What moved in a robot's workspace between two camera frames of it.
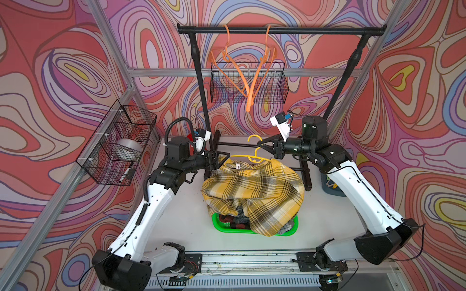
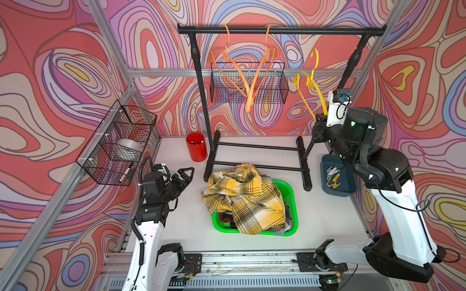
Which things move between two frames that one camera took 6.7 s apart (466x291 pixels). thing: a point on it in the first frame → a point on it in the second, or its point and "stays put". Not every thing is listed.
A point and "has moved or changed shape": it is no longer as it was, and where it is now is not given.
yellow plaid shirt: [270, 191] has moved or changed shape
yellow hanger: [253, 159] → [312, 83]
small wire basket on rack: [248, 82] stays put
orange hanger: [266, 61] stays put
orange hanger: [230, 60] stays put
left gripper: [215, 165] → [184, 181]
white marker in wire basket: [121, 179] stays put
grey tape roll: [127, 149] stays put
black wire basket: [116, 151] stays put
